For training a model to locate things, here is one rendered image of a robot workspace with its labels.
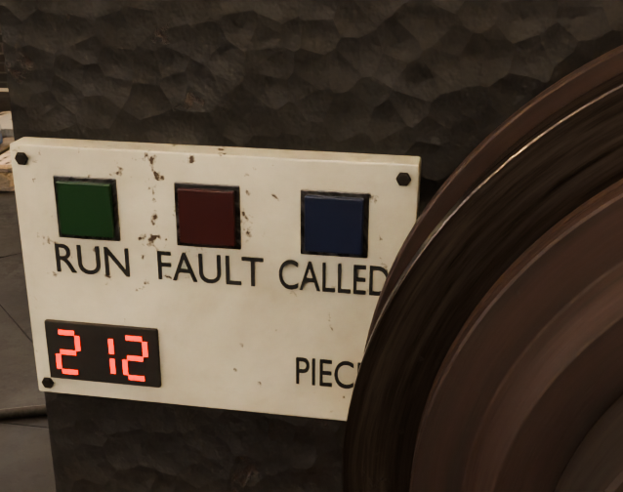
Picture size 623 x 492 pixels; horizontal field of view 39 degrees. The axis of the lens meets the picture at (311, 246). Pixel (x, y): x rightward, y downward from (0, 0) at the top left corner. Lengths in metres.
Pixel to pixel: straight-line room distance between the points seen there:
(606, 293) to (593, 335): 0.02
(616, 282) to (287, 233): 0.24
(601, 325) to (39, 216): 0.37
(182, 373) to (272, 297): 0.09
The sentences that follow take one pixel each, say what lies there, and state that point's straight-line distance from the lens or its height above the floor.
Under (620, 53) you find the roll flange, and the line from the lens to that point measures 0.45.
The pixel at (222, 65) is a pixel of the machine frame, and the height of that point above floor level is 1.29.
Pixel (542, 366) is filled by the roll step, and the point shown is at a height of 1.20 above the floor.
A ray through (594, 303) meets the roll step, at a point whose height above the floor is 1.23.
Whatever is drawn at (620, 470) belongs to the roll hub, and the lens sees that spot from 0.36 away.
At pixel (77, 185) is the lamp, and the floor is 1.22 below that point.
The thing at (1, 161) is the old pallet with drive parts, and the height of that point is 0.14.
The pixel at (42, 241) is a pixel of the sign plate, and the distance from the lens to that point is 0.61.
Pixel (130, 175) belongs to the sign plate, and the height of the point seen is 1.22.
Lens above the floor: 1.38
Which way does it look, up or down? 21 degrees down
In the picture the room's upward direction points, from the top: straight up
